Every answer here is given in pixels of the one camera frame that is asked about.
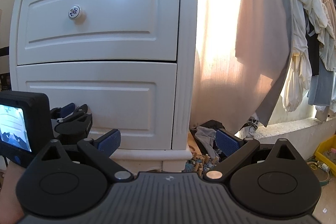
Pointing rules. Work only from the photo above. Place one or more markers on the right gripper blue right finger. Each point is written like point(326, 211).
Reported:
point(239, 153)

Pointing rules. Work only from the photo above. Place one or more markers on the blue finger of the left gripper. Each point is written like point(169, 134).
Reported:
point(67, 110)
point(81, 110)

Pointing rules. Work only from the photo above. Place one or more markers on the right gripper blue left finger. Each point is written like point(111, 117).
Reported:
point(97, 154)

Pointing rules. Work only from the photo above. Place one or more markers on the white drawer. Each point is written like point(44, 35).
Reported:
point(112, 30)
point(136, 98)

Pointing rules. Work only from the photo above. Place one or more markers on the floral ceramic drawer knob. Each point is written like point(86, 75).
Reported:
point(77, 14)

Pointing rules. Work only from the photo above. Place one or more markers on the person's left hand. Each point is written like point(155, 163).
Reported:
point(11, 210)

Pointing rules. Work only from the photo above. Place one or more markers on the clothes pile on floor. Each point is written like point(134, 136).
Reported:
point(205, 137)

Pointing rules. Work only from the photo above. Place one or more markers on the pink curtain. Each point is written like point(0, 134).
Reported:
point(220, 81)

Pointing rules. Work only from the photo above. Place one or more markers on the white wooden nightstand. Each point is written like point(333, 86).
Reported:
point(130, 61)

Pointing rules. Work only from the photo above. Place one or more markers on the yellow plastic bin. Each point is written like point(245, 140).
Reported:
point(325, 153)

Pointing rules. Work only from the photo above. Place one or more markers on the hanging clothes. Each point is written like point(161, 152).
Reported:
point(312, 62)

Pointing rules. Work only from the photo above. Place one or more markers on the grey curtain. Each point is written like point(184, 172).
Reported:
point(263, 46)

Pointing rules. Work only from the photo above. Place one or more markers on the black action camera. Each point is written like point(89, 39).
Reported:
point(25, 125)

